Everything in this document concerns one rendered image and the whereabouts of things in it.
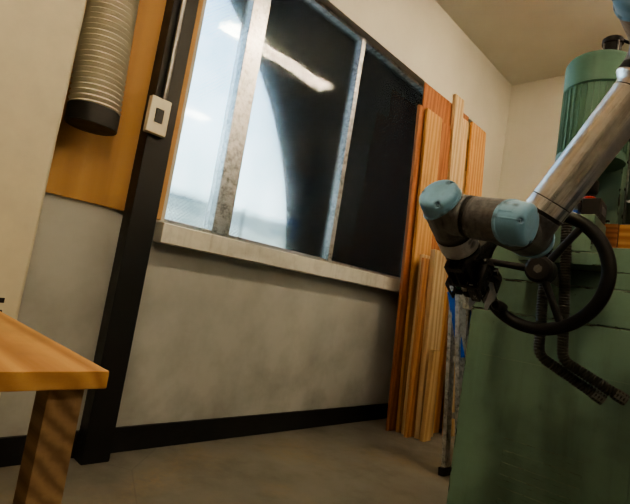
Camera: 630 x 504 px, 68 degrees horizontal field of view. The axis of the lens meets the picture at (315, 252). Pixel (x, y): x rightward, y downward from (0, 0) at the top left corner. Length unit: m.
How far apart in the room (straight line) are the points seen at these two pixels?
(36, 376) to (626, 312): 1.18
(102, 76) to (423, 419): 2.17
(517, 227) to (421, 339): 1.97
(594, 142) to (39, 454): 0.96
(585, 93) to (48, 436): 1.46
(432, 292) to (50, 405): 2.26
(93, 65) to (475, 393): 1.47
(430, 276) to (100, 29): 1.97
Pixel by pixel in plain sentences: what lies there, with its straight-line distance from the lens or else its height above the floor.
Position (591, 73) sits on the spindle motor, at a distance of 1.58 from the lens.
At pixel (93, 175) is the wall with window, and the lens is 1.77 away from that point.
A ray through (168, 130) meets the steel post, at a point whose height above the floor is 1.18.
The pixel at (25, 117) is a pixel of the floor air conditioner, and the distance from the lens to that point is 1.44.
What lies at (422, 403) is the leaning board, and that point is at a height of 0.19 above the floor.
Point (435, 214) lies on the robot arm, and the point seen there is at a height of 0.85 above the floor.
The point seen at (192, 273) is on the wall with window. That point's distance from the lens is 1.95.
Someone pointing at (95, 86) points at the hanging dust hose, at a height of 1.19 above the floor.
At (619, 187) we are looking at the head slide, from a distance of 1.62.
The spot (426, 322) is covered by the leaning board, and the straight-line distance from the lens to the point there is 2.71.
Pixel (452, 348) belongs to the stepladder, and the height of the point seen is 0.54.
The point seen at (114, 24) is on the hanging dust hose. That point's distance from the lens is 1.71.
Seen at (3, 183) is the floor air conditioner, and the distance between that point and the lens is 1.40.
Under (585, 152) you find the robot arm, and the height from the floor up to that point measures 0.99.
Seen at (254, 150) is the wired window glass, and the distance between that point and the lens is 2.23.
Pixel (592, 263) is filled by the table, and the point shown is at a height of 0.84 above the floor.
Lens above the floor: 0.67
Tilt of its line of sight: 5 degrees up
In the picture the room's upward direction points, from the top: 9 degrees clockwise
